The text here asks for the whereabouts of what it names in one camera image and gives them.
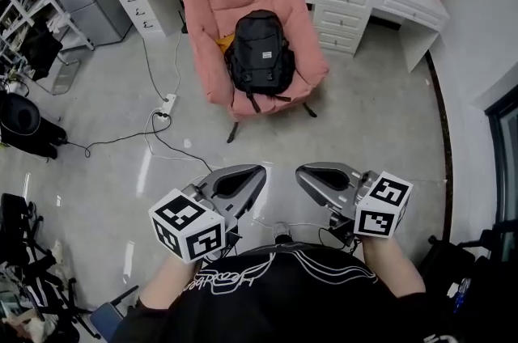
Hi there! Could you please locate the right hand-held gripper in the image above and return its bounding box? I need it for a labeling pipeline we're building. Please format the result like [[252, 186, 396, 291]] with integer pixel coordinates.
[[295, 161, 414, 240]]

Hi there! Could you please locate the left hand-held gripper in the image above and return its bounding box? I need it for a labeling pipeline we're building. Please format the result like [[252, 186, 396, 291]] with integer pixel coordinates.
[[148, 163, 269, 265]]

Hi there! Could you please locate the black backpack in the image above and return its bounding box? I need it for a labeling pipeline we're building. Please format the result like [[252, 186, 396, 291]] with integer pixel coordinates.
[[223, 9, 297, 114]]

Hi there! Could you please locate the person's left forearm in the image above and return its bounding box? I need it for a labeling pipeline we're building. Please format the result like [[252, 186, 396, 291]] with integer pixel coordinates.
[[138, 251, 204, 311]]

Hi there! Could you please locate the person's right forearm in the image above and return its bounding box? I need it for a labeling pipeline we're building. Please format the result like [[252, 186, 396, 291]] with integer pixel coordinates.
[[359, 235, 427, 299]]

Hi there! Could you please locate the person's shoe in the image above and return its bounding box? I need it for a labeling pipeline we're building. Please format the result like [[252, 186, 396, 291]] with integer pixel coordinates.
[[272, 222, 295, 244]]

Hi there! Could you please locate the black equipment stand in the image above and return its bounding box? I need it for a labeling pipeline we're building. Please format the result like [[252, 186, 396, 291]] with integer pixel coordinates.
[[416, 217, 518, 343]]

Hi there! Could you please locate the blue stool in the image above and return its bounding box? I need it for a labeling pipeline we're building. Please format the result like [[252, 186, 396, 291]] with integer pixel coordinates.
[[89, 284, 139, 343]]

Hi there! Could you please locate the white power strip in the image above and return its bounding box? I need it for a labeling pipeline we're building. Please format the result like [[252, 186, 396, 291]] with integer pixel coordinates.
[[159, 92, 178, 114]]

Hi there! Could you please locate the person's black printed shirt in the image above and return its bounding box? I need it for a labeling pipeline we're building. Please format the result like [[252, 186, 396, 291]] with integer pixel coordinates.
[[108, 242, 461, 343]]

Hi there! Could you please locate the dark framed glass door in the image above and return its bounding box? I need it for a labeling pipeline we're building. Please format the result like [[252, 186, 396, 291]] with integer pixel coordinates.
[[484, 83, 518, 241]]

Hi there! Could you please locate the black office chair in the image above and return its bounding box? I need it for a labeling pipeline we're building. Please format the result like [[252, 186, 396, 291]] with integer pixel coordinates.
[[0, 193, 102, 339]]

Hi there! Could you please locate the yellow cushion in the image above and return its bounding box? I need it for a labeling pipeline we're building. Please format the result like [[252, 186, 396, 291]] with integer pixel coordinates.
[[214, 32, 236, 53]]

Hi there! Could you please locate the black round bin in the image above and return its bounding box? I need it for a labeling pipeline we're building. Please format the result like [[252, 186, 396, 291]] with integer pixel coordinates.
[[0, 90, 68, 161]]

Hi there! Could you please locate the white desk with hutch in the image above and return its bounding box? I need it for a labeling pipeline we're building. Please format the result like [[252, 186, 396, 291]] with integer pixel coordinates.
[[300, 0, 463, 74]]

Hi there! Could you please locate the pink armchair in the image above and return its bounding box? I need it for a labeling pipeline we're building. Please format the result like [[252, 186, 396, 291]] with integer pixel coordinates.
[[179, 0, 330, 145]]

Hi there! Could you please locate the black power cable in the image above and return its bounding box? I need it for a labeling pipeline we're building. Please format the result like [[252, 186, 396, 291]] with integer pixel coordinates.
[[64, 111, 214, 173]]

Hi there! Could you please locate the grey cable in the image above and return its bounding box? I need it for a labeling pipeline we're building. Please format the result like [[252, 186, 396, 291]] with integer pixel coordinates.
[[139, 34, 168, 103]]

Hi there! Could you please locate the white power cable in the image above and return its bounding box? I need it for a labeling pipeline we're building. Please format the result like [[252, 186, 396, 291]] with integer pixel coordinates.
[[143, 29, 219, 188]]

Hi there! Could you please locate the black chair with metal frame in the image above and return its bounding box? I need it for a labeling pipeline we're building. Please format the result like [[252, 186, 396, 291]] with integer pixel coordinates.
[[18, 20, 82, 96]]

